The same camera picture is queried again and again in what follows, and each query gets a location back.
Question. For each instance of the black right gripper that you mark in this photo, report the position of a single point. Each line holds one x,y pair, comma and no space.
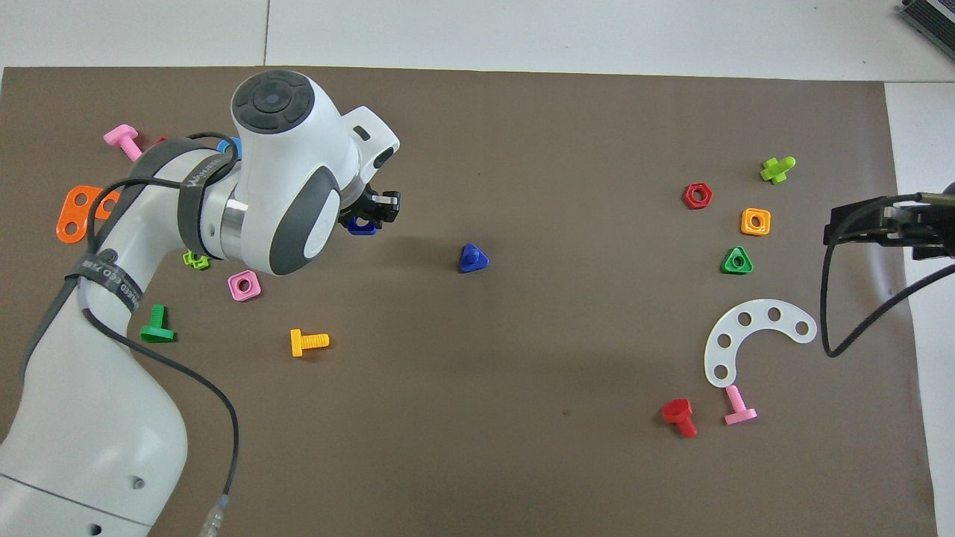
936,235

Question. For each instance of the blue square nut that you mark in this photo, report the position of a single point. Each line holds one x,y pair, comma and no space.
363,230

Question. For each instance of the white curved five-hole plate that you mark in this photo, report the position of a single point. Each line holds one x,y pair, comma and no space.
757,307

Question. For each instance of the pink square nut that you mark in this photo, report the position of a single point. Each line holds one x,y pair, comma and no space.
236,292

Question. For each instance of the orange-yellow plastic screw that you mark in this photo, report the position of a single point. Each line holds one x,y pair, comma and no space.
313,341

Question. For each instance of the green triangle nut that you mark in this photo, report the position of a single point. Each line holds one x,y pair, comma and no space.
728,266

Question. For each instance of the blue two-hole plate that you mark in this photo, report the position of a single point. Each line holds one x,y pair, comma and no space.
233,145

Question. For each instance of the grey ribbed device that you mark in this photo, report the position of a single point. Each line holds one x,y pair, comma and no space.
932,19

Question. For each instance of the pink plastic screw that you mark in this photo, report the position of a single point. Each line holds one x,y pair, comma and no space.
123,138
739,412

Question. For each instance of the blue triangle-head screw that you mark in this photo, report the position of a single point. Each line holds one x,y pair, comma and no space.
472,259

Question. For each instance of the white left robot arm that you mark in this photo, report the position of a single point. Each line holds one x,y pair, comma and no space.
89,403

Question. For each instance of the dark green plastic screw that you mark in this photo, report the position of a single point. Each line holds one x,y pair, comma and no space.
157,328

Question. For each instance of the brown table mat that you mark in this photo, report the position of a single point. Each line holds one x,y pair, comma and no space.
477,418

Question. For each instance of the orange square nut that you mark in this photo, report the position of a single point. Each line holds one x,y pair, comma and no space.
746,227

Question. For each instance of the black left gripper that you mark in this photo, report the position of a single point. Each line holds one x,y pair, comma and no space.
358,203

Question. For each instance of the light green cross nut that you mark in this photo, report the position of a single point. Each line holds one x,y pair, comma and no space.
195,260

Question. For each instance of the red plastic screw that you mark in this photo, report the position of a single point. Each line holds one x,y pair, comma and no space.
677,412

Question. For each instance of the light green cross-head screw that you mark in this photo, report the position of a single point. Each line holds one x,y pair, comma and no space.
776,171

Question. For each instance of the orange heart-shaped plate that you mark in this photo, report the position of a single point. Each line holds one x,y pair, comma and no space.
71,216

